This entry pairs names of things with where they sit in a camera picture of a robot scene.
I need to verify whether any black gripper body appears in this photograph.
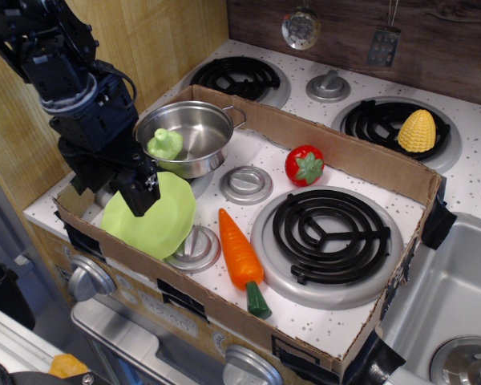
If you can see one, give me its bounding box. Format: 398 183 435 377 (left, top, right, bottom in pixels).
49 60 152 192

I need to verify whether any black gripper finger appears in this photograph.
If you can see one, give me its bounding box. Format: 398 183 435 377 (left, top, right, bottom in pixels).
111 169 160 217

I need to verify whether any light green toy broccoli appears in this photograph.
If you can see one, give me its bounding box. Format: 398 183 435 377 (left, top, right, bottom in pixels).
147 128 183 160

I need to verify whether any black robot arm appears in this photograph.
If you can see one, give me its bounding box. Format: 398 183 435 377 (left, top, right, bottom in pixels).
0 1 160 217

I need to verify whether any light green plastic plate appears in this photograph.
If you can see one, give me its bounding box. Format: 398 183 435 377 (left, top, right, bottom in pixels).
100 172 196 260

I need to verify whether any silver front stove knob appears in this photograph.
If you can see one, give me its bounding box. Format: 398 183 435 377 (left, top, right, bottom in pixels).
164 225 221 274

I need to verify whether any silver stove knob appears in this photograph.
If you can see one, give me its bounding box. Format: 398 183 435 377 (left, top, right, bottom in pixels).
305 70 351 103
164 225 221 274
220 166 273 205

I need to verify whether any stainless steel pot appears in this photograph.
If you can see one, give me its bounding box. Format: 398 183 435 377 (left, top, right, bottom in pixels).
134 101 246 180

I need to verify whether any silver centre stove knob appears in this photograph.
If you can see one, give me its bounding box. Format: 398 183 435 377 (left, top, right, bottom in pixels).
220 166 273 205

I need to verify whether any silver left oven knob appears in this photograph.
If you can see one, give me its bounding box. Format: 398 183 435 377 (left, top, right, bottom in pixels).
68 254 116 302

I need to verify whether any silver oven knob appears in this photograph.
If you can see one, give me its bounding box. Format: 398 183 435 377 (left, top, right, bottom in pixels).
68 254 116 302
222 344 284 385

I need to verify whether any orange toy carrot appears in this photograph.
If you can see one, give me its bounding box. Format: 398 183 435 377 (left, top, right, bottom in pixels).
218 209 272 319

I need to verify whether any back left black burner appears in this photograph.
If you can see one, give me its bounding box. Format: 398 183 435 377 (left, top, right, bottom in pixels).
183 56 291 108

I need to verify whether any black burner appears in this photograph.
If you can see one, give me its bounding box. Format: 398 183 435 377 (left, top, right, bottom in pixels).
331 96 462 174
251 187 403 310
183 56 291 108

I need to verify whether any red toy tomato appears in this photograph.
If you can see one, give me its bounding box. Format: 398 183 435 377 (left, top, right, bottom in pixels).
285 145 325 187

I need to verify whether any front right black burner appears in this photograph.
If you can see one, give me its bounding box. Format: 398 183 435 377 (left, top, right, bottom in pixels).
251 187 403 310

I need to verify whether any yellow object bottom left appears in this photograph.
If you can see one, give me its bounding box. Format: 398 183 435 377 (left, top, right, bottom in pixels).
48 354 89 379

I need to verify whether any silver right oven knob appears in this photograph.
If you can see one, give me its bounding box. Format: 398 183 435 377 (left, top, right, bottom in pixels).
222 344 284 385

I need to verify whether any silver back stove knob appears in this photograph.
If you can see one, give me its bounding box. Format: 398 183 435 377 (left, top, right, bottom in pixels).
305 70 351 103

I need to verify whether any hanging round metal strainer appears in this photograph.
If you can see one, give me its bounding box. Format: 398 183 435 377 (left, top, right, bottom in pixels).
281 1 321 51

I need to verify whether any back right black burner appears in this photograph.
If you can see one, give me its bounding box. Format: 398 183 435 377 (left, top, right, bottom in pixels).
331 96 462 174

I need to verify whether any brown cardboard fence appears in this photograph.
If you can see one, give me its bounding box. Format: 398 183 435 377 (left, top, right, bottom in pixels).
55 85 444 384

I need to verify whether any yellow toy corn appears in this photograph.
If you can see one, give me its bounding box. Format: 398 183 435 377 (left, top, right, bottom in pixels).
398 109 436 153

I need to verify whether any hanging metal spatula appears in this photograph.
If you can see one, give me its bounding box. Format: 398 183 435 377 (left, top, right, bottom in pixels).
366 0 401 67

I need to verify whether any grey toy sink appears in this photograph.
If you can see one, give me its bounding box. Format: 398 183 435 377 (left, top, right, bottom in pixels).
381 213 481 384

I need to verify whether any silver sink drain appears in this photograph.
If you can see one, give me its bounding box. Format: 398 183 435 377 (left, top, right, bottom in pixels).
429 336 481 384

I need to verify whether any silver oven door handle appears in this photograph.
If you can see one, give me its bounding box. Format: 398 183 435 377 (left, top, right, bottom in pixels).
71 299 202 384

